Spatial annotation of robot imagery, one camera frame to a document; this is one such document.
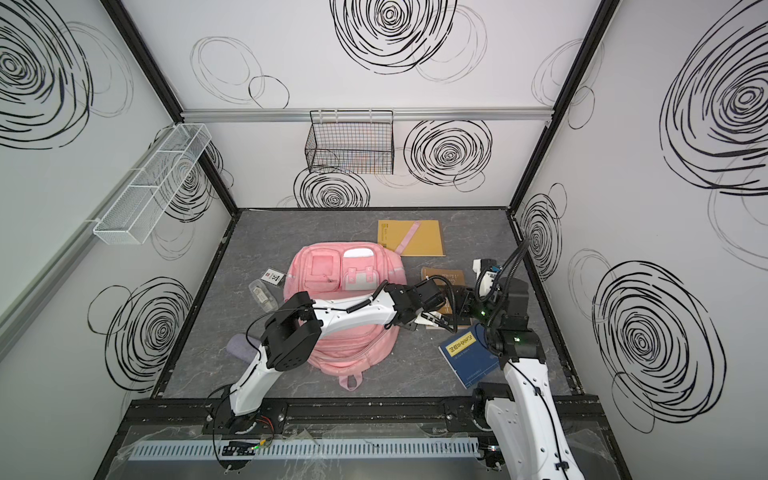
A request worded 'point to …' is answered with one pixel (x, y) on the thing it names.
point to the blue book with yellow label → (469, 354)
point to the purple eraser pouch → (239, 346)
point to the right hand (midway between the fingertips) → (446, 290)
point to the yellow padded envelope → (426, 241)
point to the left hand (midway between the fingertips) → (415, 301)
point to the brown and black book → (457, 308)
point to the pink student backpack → (343, 271)
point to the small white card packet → (272, 276)
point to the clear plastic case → (263, 296)
